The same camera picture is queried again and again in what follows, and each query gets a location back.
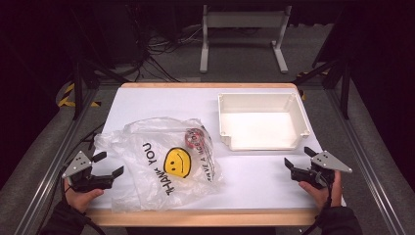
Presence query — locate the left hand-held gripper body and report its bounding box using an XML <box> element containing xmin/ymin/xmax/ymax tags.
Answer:
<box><xmin>62</xmin><ymin>150</ymin><xmax>115</xmax><ymax>194</ymax></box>

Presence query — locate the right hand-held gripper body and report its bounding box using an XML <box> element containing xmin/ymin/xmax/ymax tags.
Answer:
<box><xmin>290</xmin><ymin>150</ymin><xmax>353</xmax><ymax>190</ymax></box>

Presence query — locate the clear plastic smiley bag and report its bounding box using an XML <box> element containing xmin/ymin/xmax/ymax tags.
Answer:
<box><xmin>93</xmin><ymin>117</ymin><xmax>226</xmax><ymax>213</ymax></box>

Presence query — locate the white plastic bin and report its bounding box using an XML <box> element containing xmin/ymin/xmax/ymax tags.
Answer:
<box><xmin>217</xmin><ymin>92</ymin><xmax>311</xmax><ymax>152</ymax></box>

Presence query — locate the red labelled can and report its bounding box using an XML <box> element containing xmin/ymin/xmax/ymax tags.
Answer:
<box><xmin>184</xmin><ymin>127</ymin><xmax>206</xmax><ymax>151</ymax></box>

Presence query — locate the person's left hand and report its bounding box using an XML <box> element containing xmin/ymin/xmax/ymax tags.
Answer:
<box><xmin>63</xmin><ymin>178</ymin><xmax>106</xmax><ymax>213</ymax></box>

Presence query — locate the person's right hand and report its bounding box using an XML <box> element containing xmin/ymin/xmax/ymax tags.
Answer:
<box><xmin>298</xmin><ymin>170</ymin><xmax>343</xmax><ymax>210</ymax></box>

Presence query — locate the yellow black floor tape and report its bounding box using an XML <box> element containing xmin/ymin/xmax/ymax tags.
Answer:
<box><xmin>295</xmin><ymin>70</ymin><xmax>331</xmax><ymax>102</ymax></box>
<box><xmin>58</xmin><ymin>82</ymin><xmax>102</xmax><ymax>109</ymax></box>

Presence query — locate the black metal stand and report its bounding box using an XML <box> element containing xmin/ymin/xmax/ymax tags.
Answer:
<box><xmin>69</xmin><ymin>48</ymin><xmax>131</xmax><ymax>120</ymax></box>
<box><xmin>295</xmin><ymin>55</ymin><xmax>351</xmax><ymax>120</ymax></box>

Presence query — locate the white metal stand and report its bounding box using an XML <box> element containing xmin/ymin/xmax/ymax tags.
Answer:
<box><xmin>199</xmin><ymin>4</ymin><xmax>293</xmax><ymax>74</ymax></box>

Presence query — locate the right hand-held gripper cable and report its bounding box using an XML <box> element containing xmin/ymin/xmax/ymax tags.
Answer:
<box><xmin>301</xmin><ymin>175</ymin><xmax>337</xmax><ymax>235</ymax></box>

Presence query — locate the aluminium frame rail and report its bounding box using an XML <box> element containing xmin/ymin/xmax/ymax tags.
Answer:
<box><xmin>14</xmin><ymin>87</ymin><xmax>99</xmax><ymax>235</ymax></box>
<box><xmin>326</xmin><ymin>87</ymin><xmax>407</xmax><ymax>235</ymax></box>

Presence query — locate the bundle of black floor cables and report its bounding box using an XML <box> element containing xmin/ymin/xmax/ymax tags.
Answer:
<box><xmin>130</xmin><ymin>25</ymin><xmax>204</xmax><ymax>82</ymax></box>

